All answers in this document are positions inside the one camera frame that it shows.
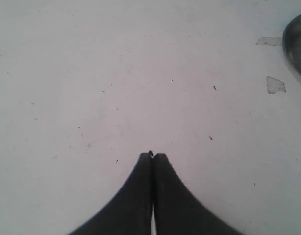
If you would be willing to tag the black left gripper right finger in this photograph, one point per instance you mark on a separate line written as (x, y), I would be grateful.
(176, 210)

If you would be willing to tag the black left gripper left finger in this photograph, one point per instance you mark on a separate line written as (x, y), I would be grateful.
(129, 212)

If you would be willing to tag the clear tape scrap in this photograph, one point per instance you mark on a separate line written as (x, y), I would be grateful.
(275, 85)
(269, 41)

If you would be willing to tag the clear tape scrap upper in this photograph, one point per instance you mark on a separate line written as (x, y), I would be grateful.
(269, 41)

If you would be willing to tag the round steel plate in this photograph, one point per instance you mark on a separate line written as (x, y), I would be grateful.
(291, 46)

